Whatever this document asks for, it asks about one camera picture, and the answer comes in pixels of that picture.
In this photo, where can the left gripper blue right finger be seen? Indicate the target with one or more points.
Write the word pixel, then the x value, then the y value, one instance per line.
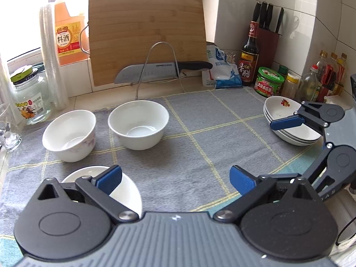
pixel 254 191

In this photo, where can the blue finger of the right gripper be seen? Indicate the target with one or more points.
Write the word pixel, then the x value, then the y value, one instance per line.
pixel 311 173
pixel 301 117

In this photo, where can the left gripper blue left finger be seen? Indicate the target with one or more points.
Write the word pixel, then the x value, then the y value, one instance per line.
pixel 97 190

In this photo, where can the white plate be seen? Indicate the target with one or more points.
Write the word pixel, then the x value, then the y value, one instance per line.
pixel 278 107
pixel 277 114
pixel 298 136

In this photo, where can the white floral bowl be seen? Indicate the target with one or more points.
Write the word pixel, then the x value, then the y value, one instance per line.
pixel 71 136
pixel 126 192

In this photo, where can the plain white bowl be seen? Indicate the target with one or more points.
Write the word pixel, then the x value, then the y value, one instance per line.
pixel 139 125

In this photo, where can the white plate back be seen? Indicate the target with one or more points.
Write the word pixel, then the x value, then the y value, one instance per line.
pixel 298 136

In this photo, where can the yellow lid spice jar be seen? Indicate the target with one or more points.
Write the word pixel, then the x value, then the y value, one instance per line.
pixel 290 86

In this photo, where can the clear glass bottle red cap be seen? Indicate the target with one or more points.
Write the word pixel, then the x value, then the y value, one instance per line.
pixel 308 85

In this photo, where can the green lid mushroom sauce jar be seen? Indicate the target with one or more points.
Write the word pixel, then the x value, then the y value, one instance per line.
pixel 268 82

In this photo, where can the white plastic seasoning box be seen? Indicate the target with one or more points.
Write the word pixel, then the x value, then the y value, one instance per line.
pixel 337 100

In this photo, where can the green lid small jar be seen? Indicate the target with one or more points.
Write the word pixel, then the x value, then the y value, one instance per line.
pixel 283 71

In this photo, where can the grey checked table mat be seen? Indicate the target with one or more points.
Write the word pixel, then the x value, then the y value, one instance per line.
pixel 188 170

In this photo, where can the dark vinegar bottle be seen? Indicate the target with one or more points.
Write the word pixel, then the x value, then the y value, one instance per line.
pixel 249 56

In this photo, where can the dark red knife block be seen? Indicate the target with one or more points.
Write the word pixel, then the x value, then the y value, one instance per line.
pixel 267 38

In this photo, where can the white blue salt bag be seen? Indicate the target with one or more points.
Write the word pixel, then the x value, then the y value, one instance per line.
pixel 223 74

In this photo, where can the clear glass mug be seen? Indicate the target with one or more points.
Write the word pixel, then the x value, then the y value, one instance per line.
pixel 9 132

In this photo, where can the glass jar with label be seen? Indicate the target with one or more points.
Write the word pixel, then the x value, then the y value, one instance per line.
pixel 30 93

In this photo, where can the orange cooking wine jug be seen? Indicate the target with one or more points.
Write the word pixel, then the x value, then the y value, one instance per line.
pixel 70 34

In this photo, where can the bamboo cutting board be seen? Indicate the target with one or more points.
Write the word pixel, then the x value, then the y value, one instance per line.
pixel 130 32

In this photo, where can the plastic wrap roll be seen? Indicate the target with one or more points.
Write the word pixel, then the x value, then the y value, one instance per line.
pixel 50 58

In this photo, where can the kitchen knife black handle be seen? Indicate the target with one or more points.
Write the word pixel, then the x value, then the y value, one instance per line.
pixel 130 74

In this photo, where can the wire cutting board stand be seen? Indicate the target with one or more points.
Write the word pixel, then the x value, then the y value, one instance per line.
pixel 160 66

